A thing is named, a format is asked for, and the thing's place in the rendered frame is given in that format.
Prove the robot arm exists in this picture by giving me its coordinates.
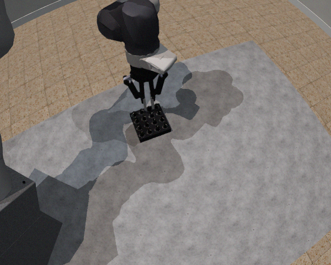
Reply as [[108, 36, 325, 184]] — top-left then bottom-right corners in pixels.
[[0, 0, 177, 201]]

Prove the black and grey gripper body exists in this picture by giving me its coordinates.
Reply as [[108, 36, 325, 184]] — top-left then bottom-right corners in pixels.
[[130, 65, 159, 82]]

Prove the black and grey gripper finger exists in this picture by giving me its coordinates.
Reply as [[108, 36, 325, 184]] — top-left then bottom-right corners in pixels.
[[148, 72, 168, 109], [123, 74, 147, 111]]

